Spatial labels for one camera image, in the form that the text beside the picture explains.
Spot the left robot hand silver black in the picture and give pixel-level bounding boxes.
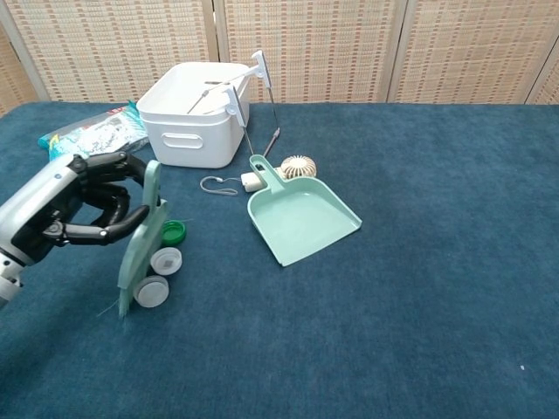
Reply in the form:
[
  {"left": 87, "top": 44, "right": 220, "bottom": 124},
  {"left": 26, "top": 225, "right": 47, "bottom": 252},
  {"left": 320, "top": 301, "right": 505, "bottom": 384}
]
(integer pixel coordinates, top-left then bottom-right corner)
[{"left": 0, "top": 149, "right": 152, "bottom": 268}]

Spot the green brush with lids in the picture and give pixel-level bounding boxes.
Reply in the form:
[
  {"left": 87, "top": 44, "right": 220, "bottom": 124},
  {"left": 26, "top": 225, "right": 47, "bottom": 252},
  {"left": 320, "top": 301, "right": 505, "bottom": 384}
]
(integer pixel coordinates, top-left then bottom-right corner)
[{"left": 97, "top": 159, "right": 171, "bottom": 320}]

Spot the green bottle cap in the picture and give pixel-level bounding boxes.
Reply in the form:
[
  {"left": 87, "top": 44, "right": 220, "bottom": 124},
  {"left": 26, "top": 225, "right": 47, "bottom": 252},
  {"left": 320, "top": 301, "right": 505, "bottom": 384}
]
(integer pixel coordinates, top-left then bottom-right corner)
[{"left": 160, "top": 220, "right": 189, "bottom": 246}]

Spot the white bottle cap with print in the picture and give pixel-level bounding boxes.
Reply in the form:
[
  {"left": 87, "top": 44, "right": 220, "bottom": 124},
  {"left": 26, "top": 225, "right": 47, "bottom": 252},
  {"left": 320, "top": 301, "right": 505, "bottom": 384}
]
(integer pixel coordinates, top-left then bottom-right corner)
[{"left": 148, "top": 246, "right": 183, "bottom": 277}]

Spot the plain white bottle cap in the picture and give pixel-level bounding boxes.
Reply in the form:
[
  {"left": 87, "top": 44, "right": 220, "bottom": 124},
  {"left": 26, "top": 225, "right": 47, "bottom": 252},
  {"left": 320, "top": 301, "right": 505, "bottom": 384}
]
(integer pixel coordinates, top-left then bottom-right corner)
[{"left": 133, "top": 274, "right": 170, "bottom": 309}]

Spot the teal plastic package bag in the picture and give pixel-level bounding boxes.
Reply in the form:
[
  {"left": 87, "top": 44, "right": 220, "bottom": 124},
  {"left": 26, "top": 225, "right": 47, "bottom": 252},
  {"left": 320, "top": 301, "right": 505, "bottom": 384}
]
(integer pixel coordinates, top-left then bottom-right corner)
[{"left": 38, "top": 100, "right": 150, "bottom": 161}]

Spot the white plastic storage bin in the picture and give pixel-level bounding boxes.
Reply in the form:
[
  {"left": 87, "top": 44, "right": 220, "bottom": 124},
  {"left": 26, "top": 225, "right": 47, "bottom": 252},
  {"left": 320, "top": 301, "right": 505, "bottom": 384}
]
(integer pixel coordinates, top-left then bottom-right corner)
[{"left": 135, "top": 61, "right": 252, "bottom": 170}]

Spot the woven folding screen panel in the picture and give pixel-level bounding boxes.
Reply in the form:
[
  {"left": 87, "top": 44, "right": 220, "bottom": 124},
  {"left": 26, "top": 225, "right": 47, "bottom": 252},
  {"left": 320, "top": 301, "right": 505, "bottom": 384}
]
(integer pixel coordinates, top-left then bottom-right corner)
[
  {"left": 390, "top": 0, "right": 559, "bottom": 106},
  {"left": 0, "top": 0, "right": 219, "bottom": 105},
  {"left": 216, "top": 0, "right": 407, "bottom": 105}
]

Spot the mint green dustpan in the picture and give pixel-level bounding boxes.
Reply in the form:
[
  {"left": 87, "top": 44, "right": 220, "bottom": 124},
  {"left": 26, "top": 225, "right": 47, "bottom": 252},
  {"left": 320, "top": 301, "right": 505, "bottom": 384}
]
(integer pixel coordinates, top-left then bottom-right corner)
[{"left": 246, "top": 154, "right": 364, "bottom": 268}]

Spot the beige handheld fan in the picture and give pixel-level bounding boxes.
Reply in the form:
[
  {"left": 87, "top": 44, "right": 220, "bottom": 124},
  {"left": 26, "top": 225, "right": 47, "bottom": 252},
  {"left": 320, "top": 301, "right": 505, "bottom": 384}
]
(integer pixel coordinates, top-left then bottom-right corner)
[{"left": 240, "top": 155, "right": 317, "bottom": 194}]

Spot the blue carpet table cover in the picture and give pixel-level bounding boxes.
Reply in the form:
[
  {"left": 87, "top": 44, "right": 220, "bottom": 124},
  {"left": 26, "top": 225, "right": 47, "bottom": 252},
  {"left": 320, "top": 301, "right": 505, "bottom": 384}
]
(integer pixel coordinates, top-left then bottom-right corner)
[{"left": 0, "top": 100, "right": 559, "bottom": 419}]

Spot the grey fan lanyard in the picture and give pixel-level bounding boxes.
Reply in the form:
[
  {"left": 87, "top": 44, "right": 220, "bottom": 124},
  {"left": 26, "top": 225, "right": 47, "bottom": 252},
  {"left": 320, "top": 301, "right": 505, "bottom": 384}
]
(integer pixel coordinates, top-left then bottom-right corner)
[{"left": 199, "top": 175, "right": 243, "bottom": 196}]

